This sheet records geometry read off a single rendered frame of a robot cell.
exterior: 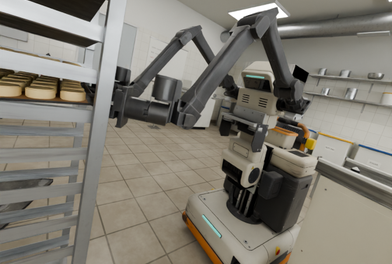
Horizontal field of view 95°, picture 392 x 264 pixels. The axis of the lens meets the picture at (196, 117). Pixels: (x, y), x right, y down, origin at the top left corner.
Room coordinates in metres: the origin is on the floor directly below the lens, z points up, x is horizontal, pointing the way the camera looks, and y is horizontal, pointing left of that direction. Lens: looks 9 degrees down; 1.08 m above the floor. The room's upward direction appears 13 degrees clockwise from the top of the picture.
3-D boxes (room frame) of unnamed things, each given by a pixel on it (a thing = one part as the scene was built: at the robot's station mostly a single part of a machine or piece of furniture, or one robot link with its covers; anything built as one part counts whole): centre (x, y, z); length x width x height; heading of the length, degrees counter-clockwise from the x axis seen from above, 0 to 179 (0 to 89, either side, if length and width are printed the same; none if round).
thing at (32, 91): (0.38, 0.34, 0.99); 0.05 x 0.05 x 0.02
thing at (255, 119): (1.05, -0.29, 0.92); 0.28 x 0.16 x 0.22; 38
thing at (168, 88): (0.48, 0.07, 1.03); 0.12 x 0.09 x 0.11; 129
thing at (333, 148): (3.67, -2.91, 0.39); 0.64 x 0.54 x 0.77; 131
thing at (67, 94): (0.41, 0.29, 1.00); 0.05 x 0.05 x 0.02
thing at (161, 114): (0.46, 0.10, 1.00); 0.07 x 0.06 x 0.07; 99
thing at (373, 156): (3.17, -3.33, 0.39); 0.64 x 0.54 x 0.77; 130
